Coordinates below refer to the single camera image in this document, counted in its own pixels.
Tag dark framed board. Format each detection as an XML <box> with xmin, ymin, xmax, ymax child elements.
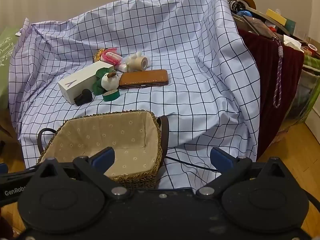
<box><xmin>232</xmin><ymin>9</ymin><xmax>292</xmax><ymax>40</ymax></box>

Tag white and pink items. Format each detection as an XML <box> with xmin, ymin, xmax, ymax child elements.
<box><xmin>117</xmin><ymin>51</ymin><xmax>143</xmax><ymax>72</ymax></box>

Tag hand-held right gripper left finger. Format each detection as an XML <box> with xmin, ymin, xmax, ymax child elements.
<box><xmin>34</xmin><ymin>147</ymin><xmax>130</xmax><ymax>200</ymax></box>

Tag green printed bag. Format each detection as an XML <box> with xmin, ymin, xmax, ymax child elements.
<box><xmin>0</xmin><ymin>27</ymin><xmax>24</xmax><ymax>109</ymax></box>

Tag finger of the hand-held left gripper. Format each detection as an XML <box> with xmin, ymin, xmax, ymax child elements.
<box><xmin>0</xmin><ymin>163</ymin><xmax>38</xmax><ymax>182</ymax></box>

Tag green plaid bag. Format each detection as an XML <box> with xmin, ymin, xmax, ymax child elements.
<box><xmin>287</xmin><ymin>55</ymin><xmax>320</xmax><ymax>123</ymax></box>

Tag woven basket with fabric lining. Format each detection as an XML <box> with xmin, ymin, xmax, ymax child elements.
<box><xmin>37</xmin><ymin>110</ymin><xmax>169</xmax><ymax>188</ymax></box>

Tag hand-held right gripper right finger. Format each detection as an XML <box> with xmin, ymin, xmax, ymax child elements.
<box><xmin>196</xmin><ymin>147</ymin><xmax>290</xmax><ymax>200</ymax></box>

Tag yellow patterned pouch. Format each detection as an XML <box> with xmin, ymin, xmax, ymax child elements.
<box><xmin>93</xmin><ymin>49</ymin><xmax>105</xmax><ymax>63</ymax></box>

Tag brown leather case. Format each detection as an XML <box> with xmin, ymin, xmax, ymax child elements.
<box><xmin>118</xmin><ymin>69</ymin><xmax>168</xmax><ymax>90</ymax></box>

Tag black and white striped cloth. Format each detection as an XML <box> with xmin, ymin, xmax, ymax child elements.
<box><xmin>228</xmin><ymin>0</ymin><xmax>247</xmax><ymax>12</ymax></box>

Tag checkered light blue sheet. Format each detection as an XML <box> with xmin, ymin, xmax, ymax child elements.
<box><xmin>9</xmin><ymin>0</ymin><xmax>262</xmax><ymax>189</ymax></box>

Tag dark red velvet cloth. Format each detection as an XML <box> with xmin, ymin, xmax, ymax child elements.
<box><xmin>236</xmin><ymin>29</ymin><xmax>304</xmax><ymax>159</ymax></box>

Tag black plug adapter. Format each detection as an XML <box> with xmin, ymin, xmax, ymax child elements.
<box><xmin>74</xmin><ymin>89</ymin><xmax>93</xmax><ymax>106</ymax></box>

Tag yellow box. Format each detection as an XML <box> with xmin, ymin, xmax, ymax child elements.
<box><xmin>265</xmin><ymin>9</ymin><xmax>287</xmax><ymax>24</ymax></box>

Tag black cable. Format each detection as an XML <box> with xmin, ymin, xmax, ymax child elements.
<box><xmin>165</xmin><ymin>155</ymin><xmax>218</xmax><ymax>173</ymax></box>

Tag teal box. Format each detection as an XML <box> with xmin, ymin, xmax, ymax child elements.
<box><xmin>284</xmin><ymin>19</ymin><xmax>297</xmax><ymax>33</ymax></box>

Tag pink face mask pack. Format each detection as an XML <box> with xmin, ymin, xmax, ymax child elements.
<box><xmin>101</xmin><ymin>47</ymin><xmax>123</xmax><ymax>67</ymax></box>

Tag white cardboard box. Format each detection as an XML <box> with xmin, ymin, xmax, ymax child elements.
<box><xmin>58</xmin><ymin>61</ymin><xmax>115</xmax><ymax>105</ymax></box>

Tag white and green plush bird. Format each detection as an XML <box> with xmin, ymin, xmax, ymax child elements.
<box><xmin>92</xmin><ymin>68</ymin><xmax>118</xmax><ymax>95</ymax></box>

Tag beige bandage roll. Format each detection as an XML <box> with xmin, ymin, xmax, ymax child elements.
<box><xmin>136</xmin><ymin>56</ymin><xmax>150</xmax><ymax>69</ymax></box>

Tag purple braided lanyard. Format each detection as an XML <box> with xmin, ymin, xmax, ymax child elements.
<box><xmin>272</xmin><ymin>38</ymin><xmax>284</xmax><ymax>108</ymax></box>

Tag green tape roll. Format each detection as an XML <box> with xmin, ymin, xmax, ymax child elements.
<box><xmin>103</xmin><ymin>89</ymin><xmax>120</xmax><ymax>102</ymax></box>

